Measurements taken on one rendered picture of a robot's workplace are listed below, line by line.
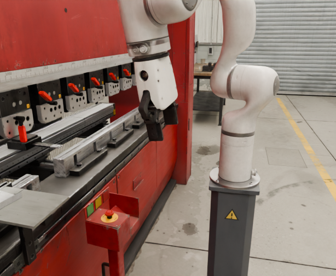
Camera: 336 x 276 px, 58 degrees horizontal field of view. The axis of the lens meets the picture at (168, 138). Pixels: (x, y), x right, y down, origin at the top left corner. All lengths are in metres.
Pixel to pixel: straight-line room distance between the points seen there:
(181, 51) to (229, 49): 1.94
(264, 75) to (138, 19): 0.55
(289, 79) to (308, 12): 1.62
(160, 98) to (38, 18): 0.84
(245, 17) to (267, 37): 7.45
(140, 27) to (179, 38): 2.36
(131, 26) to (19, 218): 0.69
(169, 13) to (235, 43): 0.49
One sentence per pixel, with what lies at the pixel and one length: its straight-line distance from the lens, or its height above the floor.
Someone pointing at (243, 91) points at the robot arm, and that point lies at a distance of 1.04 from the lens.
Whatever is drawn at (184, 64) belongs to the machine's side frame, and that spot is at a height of 1.25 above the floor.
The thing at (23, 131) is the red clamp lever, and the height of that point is 1.20.
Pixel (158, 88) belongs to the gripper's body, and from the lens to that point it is 0.58.
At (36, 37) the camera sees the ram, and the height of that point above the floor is 1.51.
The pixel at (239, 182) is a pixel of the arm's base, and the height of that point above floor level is 1.01.
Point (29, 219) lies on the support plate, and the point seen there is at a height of 1.00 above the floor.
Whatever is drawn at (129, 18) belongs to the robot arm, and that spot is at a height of 1.55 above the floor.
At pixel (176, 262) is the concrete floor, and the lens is 2.32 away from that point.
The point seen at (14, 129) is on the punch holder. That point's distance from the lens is 1.22.
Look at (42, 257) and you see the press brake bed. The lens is 1.31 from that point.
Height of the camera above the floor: 1.52
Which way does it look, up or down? 19 degrees down
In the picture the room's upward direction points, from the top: straight up
